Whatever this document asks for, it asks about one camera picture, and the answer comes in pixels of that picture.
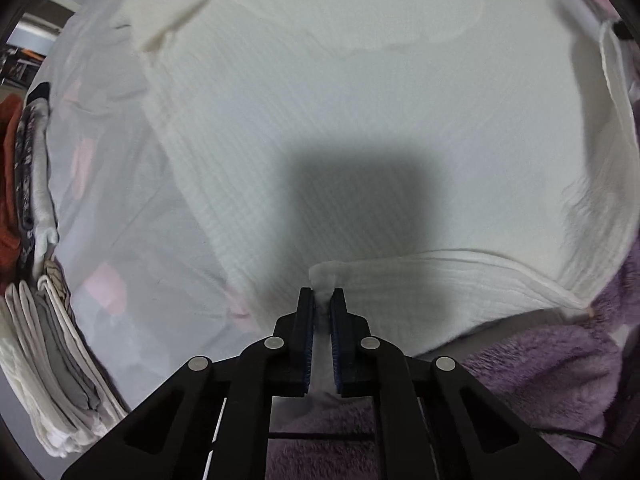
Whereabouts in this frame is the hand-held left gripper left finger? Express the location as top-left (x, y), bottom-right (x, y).
top-left (60, 287), bottom-right (317, 480)

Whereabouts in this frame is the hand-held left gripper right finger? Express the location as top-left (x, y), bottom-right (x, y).
top-left (330, 287), bottom-right (581, 480)

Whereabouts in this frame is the white textured shirt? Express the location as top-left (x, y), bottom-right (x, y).
top-left (120, 0), bottom-right (640, 396)

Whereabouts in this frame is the stack of folded clothes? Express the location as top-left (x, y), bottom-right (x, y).
top-left (37, 260), bottom-right (128, 436)

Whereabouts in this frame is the pile of white grey clothes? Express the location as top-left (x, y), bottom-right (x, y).
top-left (0, 280), bottom-right (66, 458)

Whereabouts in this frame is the purple fleece robe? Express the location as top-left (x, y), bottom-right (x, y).
top-left (265, 250), bottom-right (640, 480)

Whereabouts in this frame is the grey dotted bed sheet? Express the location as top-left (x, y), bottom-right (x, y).
top-left (35, 0), bottom-right (281, 411)

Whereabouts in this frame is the grey folded garment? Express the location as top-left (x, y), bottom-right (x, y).
top-left (30, 285), bottom-right (101, 426)

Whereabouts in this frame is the rust red fleece cloth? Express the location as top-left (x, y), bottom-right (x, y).
top-left (0, 95), bottom-right (23, 268)

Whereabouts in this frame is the patterned grey folded cloth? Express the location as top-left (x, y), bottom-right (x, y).
top-left (14, 100), bottom-right (58, 266)

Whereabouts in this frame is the black cable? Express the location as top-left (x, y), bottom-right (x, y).
top-left (535, 427), bottom-right (621, 456)

